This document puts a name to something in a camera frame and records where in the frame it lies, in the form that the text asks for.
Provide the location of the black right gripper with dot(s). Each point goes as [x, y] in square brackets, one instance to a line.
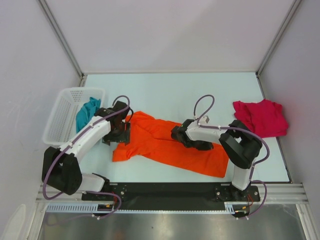
[208, 145]

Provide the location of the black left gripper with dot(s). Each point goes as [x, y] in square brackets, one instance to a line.
[124, 137]

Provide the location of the orange t-shirt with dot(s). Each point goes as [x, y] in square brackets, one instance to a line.
[151, 138]

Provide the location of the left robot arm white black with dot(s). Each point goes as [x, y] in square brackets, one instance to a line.
[61, 172]

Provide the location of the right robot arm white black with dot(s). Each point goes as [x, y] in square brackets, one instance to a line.
[237, 141]

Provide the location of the teal t-shirt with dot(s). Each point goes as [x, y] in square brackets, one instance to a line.
[86, 112]

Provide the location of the white plastic basket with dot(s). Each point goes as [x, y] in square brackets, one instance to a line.
[61, 125]

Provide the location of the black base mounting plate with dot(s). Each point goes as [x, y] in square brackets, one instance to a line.
[179, 196]

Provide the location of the magenta folded t-shirt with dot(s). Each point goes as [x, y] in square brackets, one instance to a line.
[264, 118]

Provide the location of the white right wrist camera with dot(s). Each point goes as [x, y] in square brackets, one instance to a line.
[204, 120]

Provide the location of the left corner frame post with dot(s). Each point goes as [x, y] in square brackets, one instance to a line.
[60, 36]

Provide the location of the corner frame post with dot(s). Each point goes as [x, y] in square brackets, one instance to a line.
[279, 34]
[60, 36]

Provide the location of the white slotted cable duct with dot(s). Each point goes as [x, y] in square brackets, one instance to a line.
[95, 208]

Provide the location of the right corner frame post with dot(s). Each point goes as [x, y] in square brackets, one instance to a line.
[279, 34]

